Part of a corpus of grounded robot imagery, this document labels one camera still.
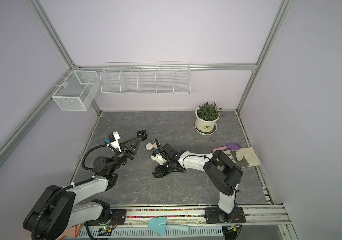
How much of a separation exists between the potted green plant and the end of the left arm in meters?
0.46

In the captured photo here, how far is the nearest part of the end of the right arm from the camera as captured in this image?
68cm

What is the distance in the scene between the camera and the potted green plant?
3.21 feet

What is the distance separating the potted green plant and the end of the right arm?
35 centimetres

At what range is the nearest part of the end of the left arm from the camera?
0.67 meters
